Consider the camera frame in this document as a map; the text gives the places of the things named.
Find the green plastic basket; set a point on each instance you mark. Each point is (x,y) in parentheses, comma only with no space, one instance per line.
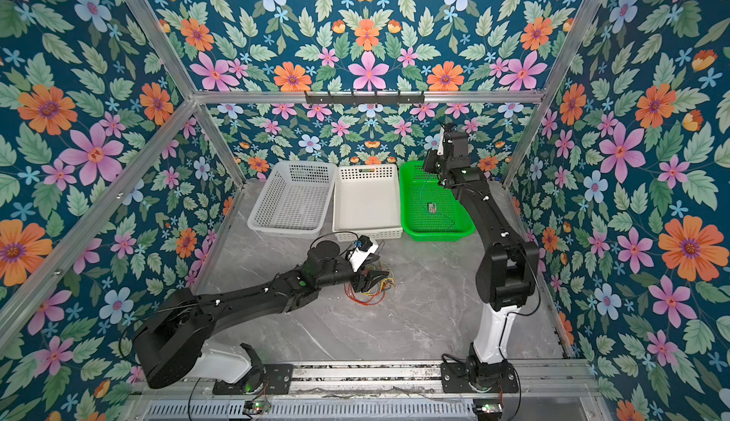
(429,212)

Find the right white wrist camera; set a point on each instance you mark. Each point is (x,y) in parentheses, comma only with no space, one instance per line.
(435,143)

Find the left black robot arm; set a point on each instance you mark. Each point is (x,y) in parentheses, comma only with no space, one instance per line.
(173,341)

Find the white mesh basket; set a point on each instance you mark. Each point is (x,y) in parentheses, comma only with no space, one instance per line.
(294,200)

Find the cream perforated basket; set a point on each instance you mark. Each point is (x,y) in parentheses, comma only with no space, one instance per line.
(367,202)

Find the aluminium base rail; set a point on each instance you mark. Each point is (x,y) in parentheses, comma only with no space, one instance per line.
(550,389)

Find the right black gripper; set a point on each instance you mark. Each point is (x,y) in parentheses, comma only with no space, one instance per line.
(432,164)

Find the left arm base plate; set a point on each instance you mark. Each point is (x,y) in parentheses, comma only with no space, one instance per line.
(269,379)

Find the black hook bar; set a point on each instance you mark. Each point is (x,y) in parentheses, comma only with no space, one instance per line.
(358,98)

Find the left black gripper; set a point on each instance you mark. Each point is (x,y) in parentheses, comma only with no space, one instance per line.
(361,282)

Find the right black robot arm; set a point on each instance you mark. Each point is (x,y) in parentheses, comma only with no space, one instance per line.
(507,275)

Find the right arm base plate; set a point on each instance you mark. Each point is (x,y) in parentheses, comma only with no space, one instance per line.
(480,378)

